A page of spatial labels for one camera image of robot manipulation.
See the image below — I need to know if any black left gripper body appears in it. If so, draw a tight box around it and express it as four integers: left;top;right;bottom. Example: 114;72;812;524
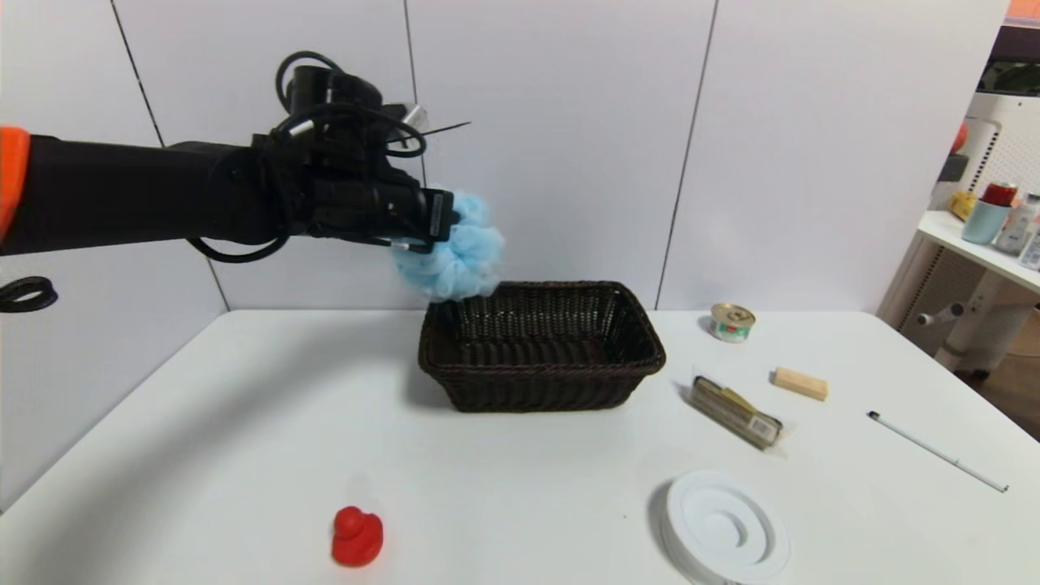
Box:
376;167;456;244

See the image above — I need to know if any light blue bath sponge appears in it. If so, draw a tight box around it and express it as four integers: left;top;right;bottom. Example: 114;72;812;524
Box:
390;191;506;304

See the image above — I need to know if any dark brown wicker basket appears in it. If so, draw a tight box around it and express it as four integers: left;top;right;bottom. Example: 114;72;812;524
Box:
418;280;667;414

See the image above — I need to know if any small pet food can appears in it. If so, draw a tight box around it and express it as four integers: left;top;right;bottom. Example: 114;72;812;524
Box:
708;303;756;344

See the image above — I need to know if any red rubber duck toy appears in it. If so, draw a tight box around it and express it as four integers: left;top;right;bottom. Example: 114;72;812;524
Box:
331;505;384;568

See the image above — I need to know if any clear wrapped snack package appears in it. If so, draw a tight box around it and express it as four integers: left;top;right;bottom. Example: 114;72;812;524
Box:
687;375;787;452

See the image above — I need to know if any small wooden block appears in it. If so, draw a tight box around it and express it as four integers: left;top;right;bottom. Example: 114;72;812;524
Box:
772;366;829;402

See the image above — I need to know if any white round plastic lid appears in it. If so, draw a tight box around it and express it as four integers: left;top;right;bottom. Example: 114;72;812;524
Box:
660;470;791;585

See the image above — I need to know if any white side desk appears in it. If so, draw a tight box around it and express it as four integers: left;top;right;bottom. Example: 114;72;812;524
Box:
877;210;1040;383

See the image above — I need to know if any light blue cup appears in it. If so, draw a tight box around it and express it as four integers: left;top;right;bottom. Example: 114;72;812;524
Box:
962;200;1013;245

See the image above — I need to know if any white pen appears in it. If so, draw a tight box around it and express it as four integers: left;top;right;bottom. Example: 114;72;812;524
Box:
866;410;1010;494

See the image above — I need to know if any white pegboard panel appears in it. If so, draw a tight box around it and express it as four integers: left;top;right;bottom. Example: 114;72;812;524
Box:
933;89;1040;214

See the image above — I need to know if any white plastic bottle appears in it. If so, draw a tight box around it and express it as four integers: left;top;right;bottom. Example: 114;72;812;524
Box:
995;193;1040;254

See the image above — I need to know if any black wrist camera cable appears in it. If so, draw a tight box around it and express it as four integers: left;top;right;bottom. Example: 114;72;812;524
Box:
275;50;472;160

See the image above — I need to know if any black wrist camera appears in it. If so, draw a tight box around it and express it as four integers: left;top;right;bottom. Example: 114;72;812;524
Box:
288;65;384;131

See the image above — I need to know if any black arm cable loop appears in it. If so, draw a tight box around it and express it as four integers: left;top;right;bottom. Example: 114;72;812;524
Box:
186;232;293;265

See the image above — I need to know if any white desk crank handle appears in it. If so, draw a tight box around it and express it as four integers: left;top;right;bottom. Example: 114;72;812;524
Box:
916;301;969;327

